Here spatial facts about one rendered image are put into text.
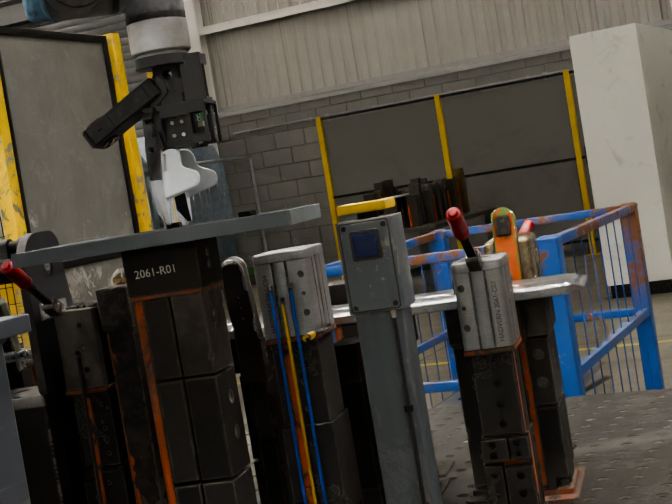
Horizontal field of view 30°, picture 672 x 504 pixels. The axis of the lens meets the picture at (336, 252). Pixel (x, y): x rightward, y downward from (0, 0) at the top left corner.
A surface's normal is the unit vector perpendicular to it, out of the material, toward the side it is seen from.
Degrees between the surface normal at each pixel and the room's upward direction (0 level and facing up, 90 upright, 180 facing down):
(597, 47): 90
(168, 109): 90
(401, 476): 90
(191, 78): 90
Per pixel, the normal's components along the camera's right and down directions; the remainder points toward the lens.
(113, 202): 0.93, -0.12
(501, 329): -0.25, 0.09
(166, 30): 0.36, -0.01
